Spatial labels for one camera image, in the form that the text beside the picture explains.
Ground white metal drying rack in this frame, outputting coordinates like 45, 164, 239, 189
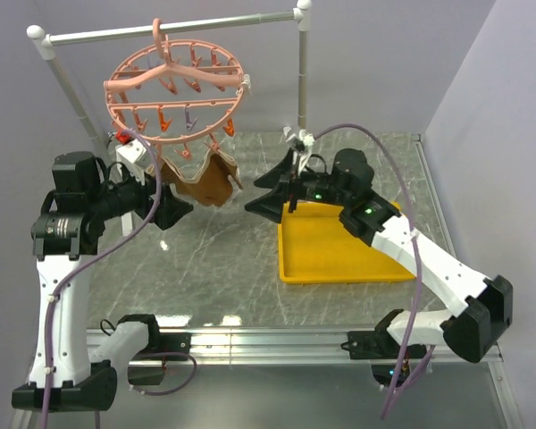
25, 0, 316, 235

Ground brown underwear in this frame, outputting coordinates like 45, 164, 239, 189
161, 149, 244, 207

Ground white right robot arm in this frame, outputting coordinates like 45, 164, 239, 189
245, 148, 514, 363

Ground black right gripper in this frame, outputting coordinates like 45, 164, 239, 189
246, 147, 351, 223

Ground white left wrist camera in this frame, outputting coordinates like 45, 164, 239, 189
115, 130, 153, 184

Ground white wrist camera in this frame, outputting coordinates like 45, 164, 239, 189
115, 130, 153, 184
283, 126, 315, 177

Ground pink round clip hanger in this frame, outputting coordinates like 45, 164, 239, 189
104, 18, 246, 159

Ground aluminium rail frame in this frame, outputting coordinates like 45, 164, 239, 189
8, 133, 526, 429

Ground purple clothes peg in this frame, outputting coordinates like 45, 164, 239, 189
184, 107, 198, 132

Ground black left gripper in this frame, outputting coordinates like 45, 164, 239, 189
89, 162, 193, 229

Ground white clothes peg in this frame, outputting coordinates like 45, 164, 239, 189
240, 74, 251, 94

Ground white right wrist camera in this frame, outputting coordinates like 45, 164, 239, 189
283, 126, 315, 177

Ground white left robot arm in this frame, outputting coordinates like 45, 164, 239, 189
12, 151, 193, 412

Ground orange rim clothes peg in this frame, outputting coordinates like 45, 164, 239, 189
222, 119, 235, 137

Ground yellow plastic tray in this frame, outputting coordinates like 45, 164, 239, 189
277, 202, 415, 284

